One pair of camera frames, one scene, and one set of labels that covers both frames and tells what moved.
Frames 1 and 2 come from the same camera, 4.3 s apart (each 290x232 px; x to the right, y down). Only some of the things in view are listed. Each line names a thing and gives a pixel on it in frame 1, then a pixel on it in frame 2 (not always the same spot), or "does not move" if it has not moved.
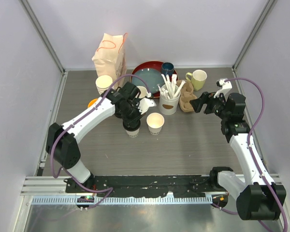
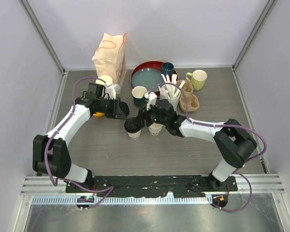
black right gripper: x=206 y=97 to x=145 y=116
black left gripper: x=138 y=116 to x=117 y=112
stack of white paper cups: x=103 y=82 does not move
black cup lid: x=131 y=125 does not move
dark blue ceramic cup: x=167 y=68 does not move
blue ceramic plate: x=151 y=77 does not move
